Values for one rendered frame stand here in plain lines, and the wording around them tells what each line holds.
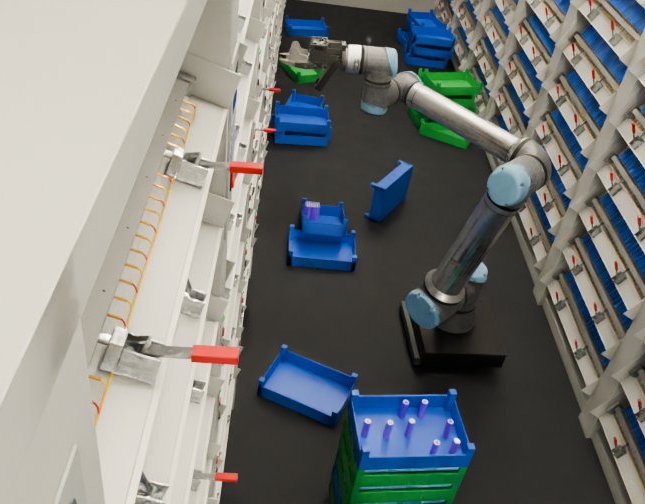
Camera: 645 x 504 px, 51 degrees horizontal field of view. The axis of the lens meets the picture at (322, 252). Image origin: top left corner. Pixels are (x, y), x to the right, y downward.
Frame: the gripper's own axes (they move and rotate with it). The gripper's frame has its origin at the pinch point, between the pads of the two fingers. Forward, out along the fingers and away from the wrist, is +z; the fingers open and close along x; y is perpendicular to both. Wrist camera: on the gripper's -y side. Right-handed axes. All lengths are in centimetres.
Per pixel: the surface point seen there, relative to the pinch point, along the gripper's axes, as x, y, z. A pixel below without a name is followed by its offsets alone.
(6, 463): 199, 71, 3
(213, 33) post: 131, 58, 5
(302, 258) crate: -20, -98, -13
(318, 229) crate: -32, -91, -19
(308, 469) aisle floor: 82, -103, -17
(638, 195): 19, -29, -122
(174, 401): 164, 30, 6
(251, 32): 62, 32, 6
